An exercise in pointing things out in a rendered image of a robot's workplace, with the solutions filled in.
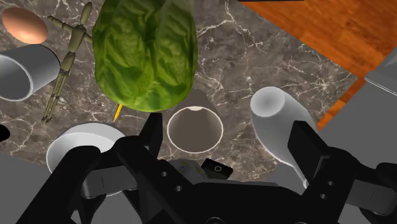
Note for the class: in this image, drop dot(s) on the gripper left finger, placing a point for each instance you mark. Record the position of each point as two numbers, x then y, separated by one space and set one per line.
145 173

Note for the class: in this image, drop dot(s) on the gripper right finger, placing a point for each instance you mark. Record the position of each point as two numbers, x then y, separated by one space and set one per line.
322 167

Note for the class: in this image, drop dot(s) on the white vase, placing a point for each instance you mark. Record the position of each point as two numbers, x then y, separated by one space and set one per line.
276 124

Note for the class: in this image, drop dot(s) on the brown cup with white rim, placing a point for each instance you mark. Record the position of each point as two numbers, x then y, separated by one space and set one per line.
195 131

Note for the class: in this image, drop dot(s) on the yellow pencil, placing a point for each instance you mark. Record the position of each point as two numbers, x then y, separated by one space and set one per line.
118 112

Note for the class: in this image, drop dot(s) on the grey cabinet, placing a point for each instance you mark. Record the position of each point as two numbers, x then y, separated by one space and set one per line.
366 114

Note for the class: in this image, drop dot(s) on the white bowl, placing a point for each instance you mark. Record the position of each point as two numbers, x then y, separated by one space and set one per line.
82 141

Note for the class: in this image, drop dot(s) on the black smartphone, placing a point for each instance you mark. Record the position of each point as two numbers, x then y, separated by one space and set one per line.
217 168

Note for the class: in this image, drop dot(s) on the green lettuce head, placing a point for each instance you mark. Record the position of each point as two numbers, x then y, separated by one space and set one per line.
145 56

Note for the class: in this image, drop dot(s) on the wooden artist mannequin figure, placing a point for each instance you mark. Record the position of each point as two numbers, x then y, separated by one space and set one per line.
66 59

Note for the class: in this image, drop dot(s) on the grey cylindrical cup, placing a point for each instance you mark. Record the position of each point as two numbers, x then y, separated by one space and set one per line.
26 73

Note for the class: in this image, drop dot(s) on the brown egg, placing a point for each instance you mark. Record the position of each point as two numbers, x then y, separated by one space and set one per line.
24 25

